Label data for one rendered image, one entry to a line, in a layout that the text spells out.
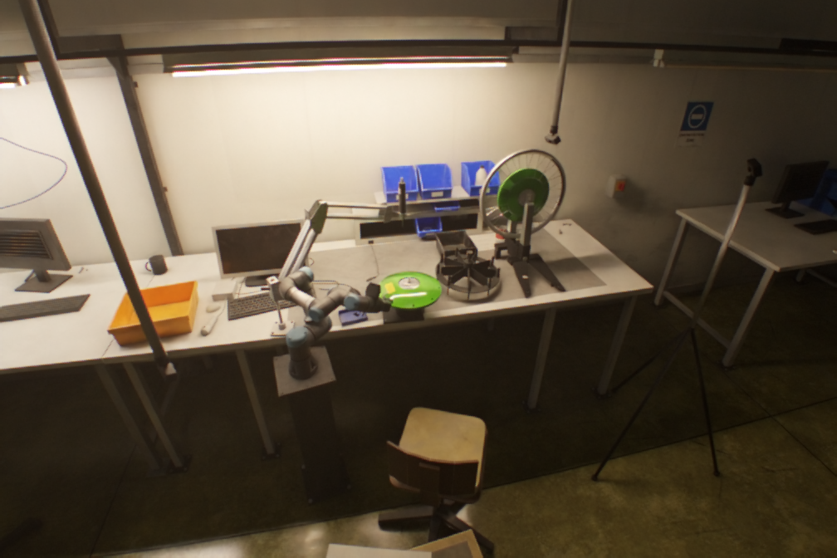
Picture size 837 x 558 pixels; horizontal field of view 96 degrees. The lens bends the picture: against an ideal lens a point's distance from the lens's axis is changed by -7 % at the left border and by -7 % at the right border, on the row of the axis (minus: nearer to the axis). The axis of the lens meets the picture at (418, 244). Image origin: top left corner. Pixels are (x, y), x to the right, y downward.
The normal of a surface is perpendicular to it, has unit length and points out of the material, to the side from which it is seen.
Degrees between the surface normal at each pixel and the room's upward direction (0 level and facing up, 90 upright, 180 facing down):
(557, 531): 0
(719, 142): 90
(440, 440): 0
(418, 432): 0
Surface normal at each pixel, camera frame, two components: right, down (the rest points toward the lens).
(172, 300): 0.33, 0.39
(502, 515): 0.00, -0.88
